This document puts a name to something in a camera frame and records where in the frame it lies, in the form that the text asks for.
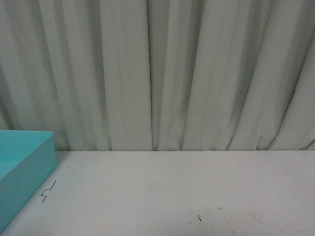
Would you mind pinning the grey pleated curtain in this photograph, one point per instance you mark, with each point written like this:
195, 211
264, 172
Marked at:
160, 74

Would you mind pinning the turquoise plastic storage box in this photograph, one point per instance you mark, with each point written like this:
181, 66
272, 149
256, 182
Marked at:
27, 158

